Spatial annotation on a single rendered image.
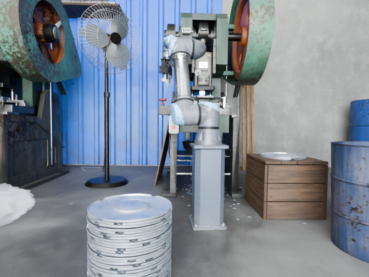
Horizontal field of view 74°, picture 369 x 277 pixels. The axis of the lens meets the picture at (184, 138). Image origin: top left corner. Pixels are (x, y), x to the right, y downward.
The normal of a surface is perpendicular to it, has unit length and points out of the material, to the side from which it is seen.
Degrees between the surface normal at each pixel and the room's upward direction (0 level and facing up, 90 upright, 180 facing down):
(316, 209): 90
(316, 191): 90
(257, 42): 112
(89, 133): 90
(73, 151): 90
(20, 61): 140
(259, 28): 100
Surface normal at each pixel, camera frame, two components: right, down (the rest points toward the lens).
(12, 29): -0.01, 0.33
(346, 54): 0.03, 0.05
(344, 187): -0.98, 0.04
